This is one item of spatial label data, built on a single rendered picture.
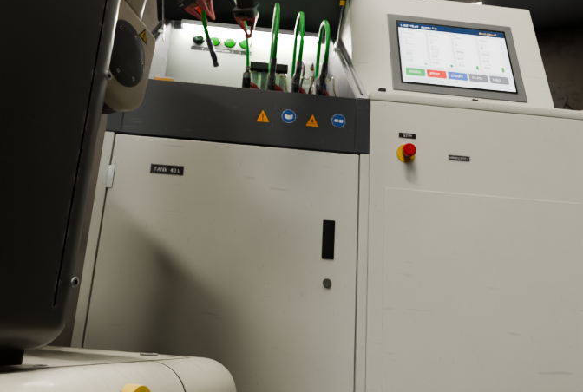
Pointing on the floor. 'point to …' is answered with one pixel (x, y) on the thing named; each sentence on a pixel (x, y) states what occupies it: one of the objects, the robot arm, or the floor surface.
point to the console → (468, 224)
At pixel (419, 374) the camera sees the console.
